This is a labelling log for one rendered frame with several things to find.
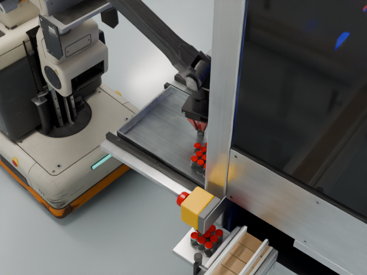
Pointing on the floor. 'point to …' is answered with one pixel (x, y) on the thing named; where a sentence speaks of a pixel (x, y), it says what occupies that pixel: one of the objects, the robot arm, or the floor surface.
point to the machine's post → (224, 95)
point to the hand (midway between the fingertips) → (200, 128)
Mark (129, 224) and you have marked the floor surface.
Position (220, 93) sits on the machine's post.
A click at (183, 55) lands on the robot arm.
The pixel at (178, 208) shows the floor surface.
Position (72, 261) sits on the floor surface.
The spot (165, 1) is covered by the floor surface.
